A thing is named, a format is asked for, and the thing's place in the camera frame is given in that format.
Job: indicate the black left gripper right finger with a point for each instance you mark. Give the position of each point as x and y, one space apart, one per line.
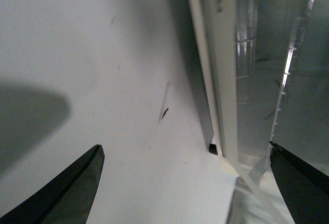
303 187

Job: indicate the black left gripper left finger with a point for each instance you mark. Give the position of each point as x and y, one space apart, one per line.
68 198

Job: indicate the cream Toshiba toaster oven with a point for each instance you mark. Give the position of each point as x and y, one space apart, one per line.
199 25

